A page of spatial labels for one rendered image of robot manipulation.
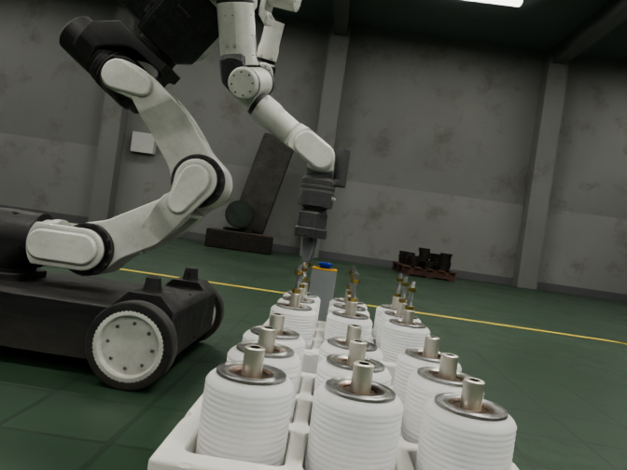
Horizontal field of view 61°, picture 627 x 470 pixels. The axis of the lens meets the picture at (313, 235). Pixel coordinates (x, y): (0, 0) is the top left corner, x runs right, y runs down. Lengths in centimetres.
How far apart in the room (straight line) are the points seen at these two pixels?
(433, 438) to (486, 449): 5
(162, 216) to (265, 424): 96
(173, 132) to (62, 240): 40
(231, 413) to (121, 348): 76
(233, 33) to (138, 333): 73
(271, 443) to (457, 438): 19
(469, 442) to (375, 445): 9
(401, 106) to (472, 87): 117
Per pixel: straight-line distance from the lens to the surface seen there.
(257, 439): 57
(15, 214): 168
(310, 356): 106
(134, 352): 129
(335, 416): 56
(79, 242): 152
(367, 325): 109
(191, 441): 61
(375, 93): 899
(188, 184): 142
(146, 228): 149
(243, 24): 137
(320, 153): 130
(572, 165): 954
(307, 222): 130
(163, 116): 150
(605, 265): 969
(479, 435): 58
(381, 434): 57
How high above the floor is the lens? 41
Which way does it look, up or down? level
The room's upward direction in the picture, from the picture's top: 8 degrees clockwise
